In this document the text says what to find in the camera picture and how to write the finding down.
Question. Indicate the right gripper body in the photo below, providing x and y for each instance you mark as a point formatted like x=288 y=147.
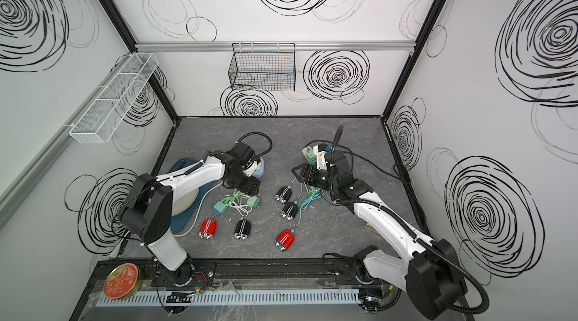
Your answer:
x=319 y=178

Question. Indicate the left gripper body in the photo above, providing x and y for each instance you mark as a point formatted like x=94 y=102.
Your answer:
x=245 y=183

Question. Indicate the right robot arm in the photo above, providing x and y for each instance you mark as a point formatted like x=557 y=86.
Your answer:
x=428 y=271

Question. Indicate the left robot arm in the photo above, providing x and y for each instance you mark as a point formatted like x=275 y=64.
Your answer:
x=147 y=211

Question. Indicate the blue power strip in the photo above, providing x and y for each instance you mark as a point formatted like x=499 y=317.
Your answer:
x=259 y=171

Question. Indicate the beige power strip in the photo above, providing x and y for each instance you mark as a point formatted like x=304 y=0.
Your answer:
x=304 y=153

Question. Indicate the round grey plate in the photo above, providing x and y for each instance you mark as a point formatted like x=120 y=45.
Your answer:
x=182 y=202

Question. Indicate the teal plastic tray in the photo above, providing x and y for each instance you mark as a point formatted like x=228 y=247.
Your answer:
x=179 y=222

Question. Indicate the red round tin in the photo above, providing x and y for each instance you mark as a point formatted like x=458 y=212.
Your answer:
x=123 y=282

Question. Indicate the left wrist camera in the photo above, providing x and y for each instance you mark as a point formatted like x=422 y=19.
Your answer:
x=250 y=168

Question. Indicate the black wire wall basket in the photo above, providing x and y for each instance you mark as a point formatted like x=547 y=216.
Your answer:
x=264 y=66

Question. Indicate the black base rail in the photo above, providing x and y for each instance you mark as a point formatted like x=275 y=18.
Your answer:
x=333 y=270

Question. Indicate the white slotted cable duct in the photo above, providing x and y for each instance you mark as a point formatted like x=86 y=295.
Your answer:
x=236 y=298

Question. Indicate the white wire wall shelf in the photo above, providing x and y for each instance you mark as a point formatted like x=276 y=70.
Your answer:
x=126 y=97

